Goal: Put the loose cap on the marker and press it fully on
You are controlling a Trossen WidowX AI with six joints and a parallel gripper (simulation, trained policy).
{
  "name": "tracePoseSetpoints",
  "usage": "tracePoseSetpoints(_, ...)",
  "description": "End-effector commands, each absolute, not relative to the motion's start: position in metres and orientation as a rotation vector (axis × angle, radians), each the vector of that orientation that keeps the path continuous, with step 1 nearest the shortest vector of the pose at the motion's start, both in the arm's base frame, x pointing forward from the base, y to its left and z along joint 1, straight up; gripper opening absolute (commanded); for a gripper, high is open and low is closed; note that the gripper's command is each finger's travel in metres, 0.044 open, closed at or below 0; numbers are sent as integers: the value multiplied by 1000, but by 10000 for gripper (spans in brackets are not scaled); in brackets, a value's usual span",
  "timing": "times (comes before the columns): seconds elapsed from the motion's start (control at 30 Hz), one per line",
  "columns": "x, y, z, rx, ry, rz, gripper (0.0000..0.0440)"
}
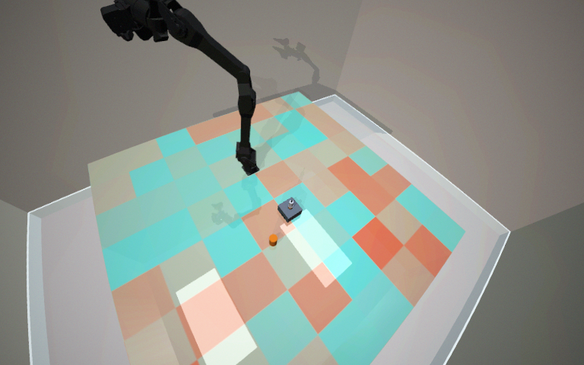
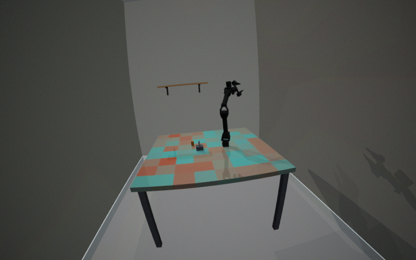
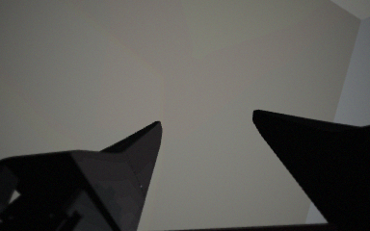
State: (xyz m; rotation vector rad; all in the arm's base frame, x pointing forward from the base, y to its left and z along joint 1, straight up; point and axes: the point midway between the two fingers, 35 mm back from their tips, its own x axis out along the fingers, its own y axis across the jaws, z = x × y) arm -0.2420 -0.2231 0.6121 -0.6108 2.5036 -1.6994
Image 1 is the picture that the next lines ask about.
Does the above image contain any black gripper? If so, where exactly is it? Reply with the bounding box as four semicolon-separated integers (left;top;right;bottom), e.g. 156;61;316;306
123;0;153;41

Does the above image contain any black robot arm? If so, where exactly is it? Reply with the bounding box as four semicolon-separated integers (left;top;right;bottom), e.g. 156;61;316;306
100;0;259;176

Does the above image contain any orange cylinder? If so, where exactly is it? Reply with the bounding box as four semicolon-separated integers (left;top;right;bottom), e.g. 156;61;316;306
269;234;278;246

